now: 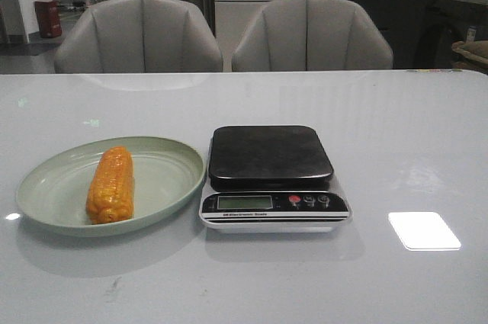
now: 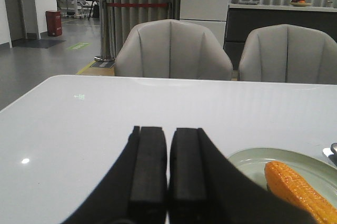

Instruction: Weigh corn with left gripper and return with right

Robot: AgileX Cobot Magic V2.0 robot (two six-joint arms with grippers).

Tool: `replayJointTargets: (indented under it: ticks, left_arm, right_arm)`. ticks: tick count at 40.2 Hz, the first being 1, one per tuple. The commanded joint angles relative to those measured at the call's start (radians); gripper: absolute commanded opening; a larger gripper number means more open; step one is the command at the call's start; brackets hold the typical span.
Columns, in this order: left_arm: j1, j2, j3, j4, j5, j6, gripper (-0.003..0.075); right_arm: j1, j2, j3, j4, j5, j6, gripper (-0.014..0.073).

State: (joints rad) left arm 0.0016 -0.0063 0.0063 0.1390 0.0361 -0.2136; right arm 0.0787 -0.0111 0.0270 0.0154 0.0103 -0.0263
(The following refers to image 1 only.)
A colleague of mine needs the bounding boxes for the grey chair left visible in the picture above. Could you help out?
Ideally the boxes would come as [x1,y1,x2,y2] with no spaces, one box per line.
[54,0,223,74]

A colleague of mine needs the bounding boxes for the grey chair right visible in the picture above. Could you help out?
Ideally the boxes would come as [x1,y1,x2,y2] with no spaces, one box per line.
[231,0,393,72]

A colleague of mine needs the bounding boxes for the dark counter with white top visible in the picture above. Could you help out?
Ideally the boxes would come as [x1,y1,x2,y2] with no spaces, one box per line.
[350,0,469,69]

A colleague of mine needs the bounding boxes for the digital kitchen scale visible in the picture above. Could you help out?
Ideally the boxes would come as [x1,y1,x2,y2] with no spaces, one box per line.
[199,125,352,233]

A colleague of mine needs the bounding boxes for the grey chair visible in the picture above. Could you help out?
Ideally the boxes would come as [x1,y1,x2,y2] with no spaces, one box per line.
[231,0,393,72]
[54,0,223,74]

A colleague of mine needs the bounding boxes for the orange corn cob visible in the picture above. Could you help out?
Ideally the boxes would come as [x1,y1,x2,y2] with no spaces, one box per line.
[85,146,134,224]

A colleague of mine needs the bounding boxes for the light green plate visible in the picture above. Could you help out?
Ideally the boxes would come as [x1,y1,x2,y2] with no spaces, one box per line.
[16,136,205,237]

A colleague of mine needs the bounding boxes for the beige cushion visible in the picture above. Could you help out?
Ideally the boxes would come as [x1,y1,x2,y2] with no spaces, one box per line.
[451,40,487,75]

